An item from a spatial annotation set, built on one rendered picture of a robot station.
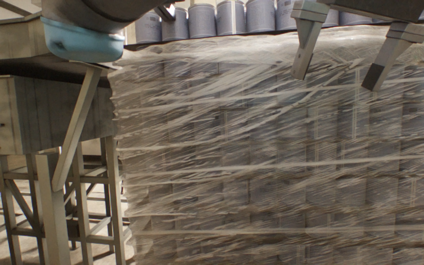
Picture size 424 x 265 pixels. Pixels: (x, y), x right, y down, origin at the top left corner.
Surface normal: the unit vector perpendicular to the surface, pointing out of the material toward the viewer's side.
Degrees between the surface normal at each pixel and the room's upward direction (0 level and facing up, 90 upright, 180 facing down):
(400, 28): 82
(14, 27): 90
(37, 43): 90
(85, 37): 93
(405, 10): 114
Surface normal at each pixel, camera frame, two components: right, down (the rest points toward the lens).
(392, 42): -0.99, -0.11
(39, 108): 0.99, 0.00
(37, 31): -0.41, 0.11
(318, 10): 0.07, 0.51
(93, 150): -0.14, 0.12
